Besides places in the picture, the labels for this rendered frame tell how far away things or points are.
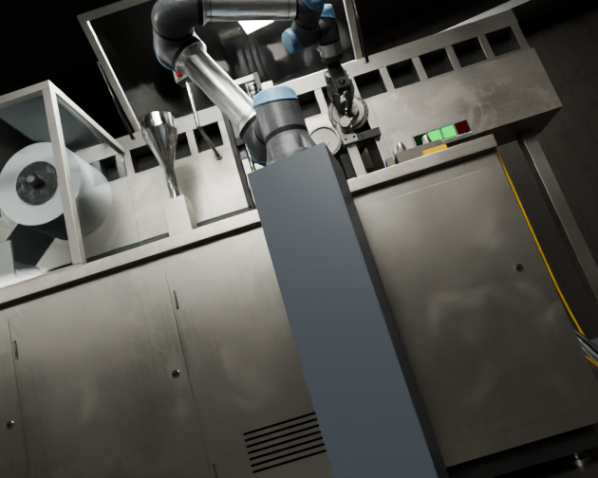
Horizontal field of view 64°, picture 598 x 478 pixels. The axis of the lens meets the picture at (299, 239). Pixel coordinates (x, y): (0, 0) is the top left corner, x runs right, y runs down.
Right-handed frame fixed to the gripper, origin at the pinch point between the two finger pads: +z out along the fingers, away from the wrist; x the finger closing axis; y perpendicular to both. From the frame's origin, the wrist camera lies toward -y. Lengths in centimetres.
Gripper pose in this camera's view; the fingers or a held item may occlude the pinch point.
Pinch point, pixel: (345, 112)
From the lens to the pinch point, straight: 177.6
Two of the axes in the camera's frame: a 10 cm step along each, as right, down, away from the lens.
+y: -1.5, -5.6, 8.1
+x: -9.5, 3.0, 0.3
